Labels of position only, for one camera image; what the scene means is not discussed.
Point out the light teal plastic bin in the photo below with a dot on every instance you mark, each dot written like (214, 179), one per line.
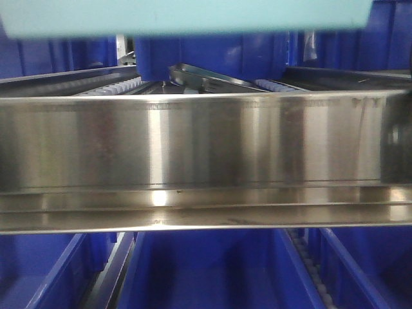
(53, 19)

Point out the blue bin behind centre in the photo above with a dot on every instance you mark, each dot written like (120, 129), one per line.
(242, 56)

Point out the blue bin below centre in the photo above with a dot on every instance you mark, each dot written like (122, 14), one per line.
(244, 268)

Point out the blue bin below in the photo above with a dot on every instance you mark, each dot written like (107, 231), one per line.
(244, 268)
(363, 267)
(51, 270)

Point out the white roller track centre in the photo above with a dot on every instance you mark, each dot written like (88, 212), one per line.
(134, 86)

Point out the lower roller track right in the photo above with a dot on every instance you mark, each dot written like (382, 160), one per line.
(312, 267)

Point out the blue bin below right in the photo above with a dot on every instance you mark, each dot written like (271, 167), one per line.
(363, 267)

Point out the blue bin below left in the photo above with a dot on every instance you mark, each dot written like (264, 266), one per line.
(51, 270)

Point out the blue bin behind left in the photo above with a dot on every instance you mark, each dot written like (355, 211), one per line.
(25, 57)

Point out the blue bin behind right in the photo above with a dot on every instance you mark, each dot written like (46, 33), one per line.
(383, 44)

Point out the grey metal divider rail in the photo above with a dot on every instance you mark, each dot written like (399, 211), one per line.
(209, 81)

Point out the stainless steel shelf front rail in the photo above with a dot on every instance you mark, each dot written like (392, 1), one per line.
(161, 162)

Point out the lower rail left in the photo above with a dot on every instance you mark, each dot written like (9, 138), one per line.
(107, 285)

